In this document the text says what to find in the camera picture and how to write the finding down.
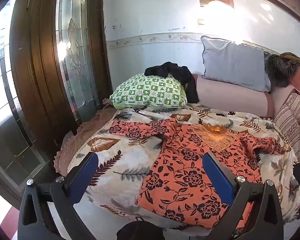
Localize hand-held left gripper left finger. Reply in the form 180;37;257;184
17;151;99;240

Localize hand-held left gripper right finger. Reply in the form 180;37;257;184
202;152;284;240

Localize orange floral shirt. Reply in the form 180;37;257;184
107;119;292;228

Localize brown lace-edged bedspread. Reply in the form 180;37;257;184
54;109;118;174

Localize leaf print fleece blanket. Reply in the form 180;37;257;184
65;104;300;228

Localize pink sofa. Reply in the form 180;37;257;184
191;67;300;120

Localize green checkered pillow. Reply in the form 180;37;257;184
109;73;188;109

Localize black cloth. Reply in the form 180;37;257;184
144;61;200;103

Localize wooden door with glass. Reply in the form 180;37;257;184
0;0;113;203

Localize grey blue pillow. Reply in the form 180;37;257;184
201;35;272;92

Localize dark furry cushion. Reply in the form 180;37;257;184
265;54;300;88

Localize olive cloth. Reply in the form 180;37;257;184
280;52;300;68

